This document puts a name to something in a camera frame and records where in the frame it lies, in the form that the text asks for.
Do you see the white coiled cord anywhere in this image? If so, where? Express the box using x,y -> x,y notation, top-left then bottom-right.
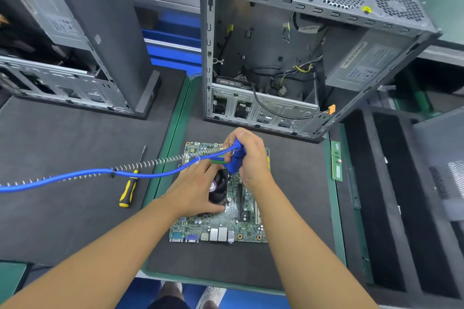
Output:
0,144 -> 233,189

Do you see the blue coiled cable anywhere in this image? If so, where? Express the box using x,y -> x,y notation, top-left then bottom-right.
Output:
0,140 -> 244,194

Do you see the green motherboard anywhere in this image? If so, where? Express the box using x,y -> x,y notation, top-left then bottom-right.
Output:
168,140 -> 273,244

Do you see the person's left forearm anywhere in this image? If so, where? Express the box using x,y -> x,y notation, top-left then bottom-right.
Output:
0,200 -> 182,309

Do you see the person's white shoe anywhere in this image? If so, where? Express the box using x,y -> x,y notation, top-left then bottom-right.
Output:
197,287 -> 227,309
161,281 -> 184,299

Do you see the dark grey computer case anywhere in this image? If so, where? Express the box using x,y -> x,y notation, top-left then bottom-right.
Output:
199,0 -> 443,143

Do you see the blue electric screwdriver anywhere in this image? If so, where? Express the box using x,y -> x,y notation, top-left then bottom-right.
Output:
225,139 -> 246,176

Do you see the yellow black handled screwdriver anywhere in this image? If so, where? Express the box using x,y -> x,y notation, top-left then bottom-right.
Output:
118,144 -> 148,209

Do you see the grey case side panel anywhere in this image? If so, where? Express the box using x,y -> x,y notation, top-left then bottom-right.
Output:
413,106 -> 464,223

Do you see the person's right forearm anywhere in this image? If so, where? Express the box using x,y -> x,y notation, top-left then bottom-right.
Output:
250,178 -> 379,309

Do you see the black CPU fan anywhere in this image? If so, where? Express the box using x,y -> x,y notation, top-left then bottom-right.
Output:
208,168 -> 232,205

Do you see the silver power supply unit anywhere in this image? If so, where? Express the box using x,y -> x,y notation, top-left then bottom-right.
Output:
322,26 -> 423,94

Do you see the person's right hand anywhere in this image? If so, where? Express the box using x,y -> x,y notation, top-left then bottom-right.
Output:
222,127 -> 276,194

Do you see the silver computer case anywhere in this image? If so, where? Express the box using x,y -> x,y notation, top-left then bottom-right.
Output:
0,0 -> 162,119

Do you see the black divided foam tray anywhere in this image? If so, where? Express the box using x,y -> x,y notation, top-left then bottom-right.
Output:
339,106 -> 464,309

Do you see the green memory module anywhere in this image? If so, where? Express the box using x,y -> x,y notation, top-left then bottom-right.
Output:
331,140 -> 342,182

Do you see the person's left hand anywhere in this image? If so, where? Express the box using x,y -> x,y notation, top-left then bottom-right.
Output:
161,157 -> 229,219

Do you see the blue plastic crate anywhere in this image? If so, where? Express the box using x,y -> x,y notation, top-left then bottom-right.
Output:
141,10 -> 204,78

